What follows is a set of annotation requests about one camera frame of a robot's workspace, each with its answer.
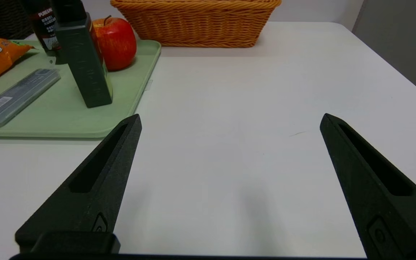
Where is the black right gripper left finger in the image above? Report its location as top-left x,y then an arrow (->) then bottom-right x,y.
15,114 -> 142,253

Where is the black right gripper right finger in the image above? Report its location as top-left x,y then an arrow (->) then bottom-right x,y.
319,113 -> 416,260

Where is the dark green pump bottle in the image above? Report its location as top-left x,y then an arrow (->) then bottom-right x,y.
51,0 -> 113,108

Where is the dark conical cosmetic tube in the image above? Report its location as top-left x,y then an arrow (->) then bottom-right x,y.
24,0 -> 68,65

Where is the orange wicker basket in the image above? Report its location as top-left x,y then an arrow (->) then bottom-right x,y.
110,0 -> 282,48

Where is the light green plastic tray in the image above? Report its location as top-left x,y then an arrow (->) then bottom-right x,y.
0,39 -> 161,139

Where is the clear plastic case with barcode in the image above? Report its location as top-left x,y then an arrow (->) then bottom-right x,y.
0,68 -> 61,128

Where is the red apple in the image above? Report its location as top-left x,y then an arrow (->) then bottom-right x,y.
92,16 -> 137,71

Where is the grey door panel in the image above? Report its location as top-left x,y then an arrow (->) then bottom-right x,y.
352,0 -> 416,103

